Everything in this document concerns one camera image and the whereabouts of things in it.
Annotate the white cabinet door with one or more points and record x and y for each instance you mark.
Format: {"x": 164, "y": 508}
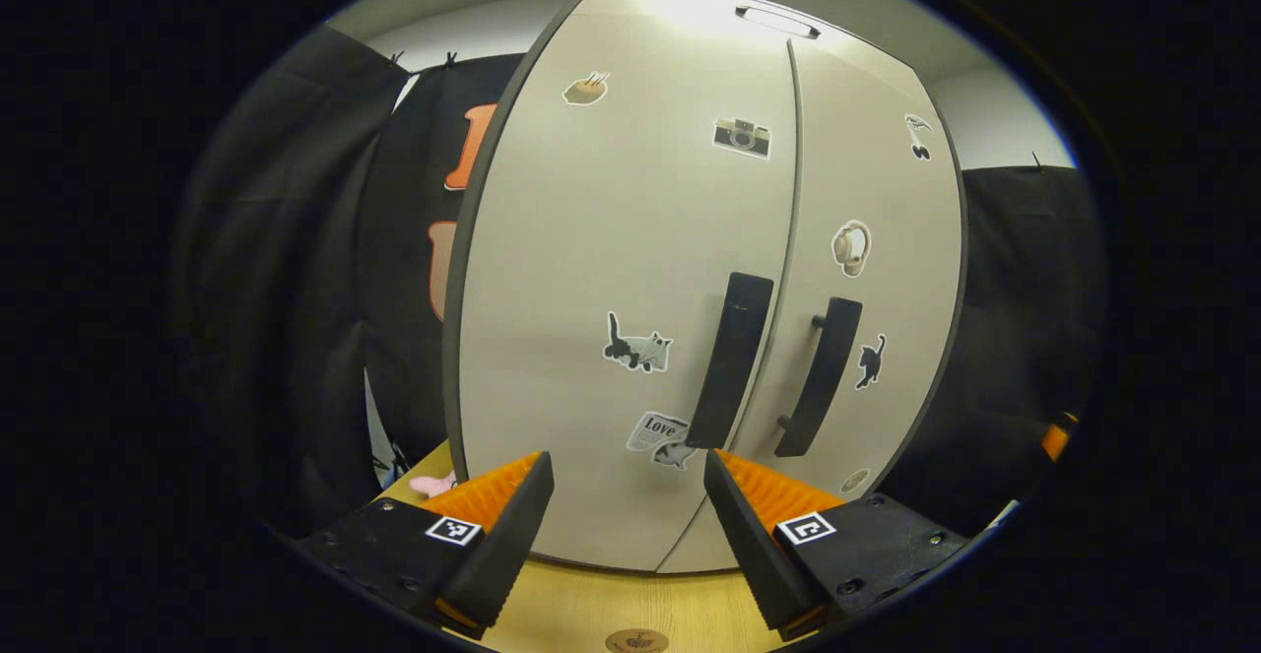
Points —
{"x": 887, "y": 190}
{"x": 591, "y": 239}

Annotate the round wooden coaster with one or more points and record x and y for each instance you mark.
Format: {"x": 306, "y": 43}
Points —
{"x": 637, "y": 641}

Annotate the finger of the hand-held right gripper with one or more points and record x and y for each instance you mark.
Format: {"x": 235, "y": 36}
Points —
{"x": 1056, "y": 438}

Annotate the black backdrop cloth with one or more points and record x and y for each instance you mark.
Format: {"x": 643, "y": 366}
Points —
{"x": 296, "y": 289}

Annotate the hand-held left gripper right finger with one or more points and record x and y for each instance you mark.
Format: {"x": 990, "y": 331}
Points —
{"x": 754, "y": 550}

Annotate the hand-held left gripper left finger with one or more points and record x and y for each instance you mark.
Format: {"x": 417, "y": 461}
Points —
{"x": 507, "y": 545}

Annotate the pink star plush toy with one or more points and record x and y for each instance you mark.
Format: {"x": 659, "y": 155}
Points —
{"x": 431, "y": 484}

